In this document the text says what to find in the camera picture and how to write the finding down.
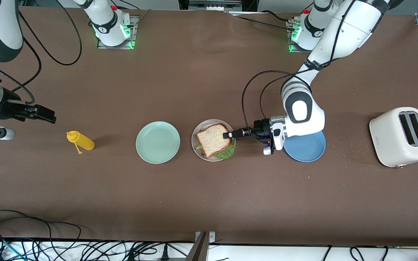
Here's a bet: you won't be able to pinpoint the brown bread slice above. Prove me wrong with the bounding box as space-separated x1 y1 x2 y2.
196 123 233 158

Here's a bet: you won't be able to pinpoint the green lettuce leaf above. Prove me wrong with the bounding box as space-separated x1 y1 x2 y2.
196 140 237 160

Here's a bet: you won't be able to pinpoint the white toaster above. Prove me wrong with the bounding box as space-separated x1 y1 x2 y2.
369 107 418 169

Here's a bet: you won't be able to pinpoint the black base cable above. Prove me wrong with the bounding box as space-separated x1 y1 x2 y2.
231 10 296 31

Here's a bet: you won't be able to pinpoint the dark metal bar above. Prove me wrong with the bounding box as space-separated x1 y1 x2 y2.
185 232 209 261

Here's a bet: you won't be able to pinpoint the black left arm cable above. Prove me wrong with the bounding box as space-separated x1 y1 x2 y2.
241 0 391 146

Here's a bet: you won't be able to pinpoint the blue plate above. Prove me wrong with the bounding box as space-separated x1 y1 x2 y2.
283 130 326 163

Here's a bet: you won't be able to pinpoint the tangled black cables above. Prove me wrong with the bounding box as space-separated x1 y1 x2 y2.
0 217 195 261

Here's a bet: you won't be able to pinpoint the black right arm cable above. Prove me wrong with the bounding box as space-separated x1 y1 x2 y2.
0 0 83 105

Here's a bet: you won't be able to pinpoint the black equipment box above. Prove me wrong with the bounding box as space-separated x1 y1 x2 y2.
179 0 259 12

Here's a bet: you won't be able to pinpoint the beige plate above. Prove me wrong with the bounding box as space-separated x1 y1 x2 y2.
191 119 237 162

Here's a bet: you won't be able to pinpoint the grey metal bracket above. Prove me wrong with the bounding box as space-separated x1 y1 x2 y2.
194 231 216 244

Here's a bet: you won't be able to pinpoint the brown table cover sheet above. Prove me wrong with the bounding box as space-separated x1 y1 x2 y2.
0 7 418 247

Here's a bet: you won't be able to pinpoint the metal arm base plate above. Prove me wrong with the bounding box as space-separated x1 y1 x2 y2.
97 15 139 49
286 20 313 54

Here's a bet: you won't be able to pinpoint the mint green plate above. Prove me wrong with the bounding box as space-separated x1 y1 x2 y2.
135 121 181 164

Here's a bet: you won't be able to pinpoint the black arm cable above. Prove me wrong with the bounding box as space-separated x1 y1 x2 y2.
241 0 391 146
0 0 83 105

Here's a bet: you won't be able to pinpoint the long black looped cable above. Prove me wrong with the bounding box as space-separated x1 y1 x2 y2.
0 210 82 241

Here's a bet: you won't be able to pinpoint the yellow mustard squeeze bottle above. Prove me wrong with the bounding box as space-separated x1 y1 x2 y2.
66 131 95 155

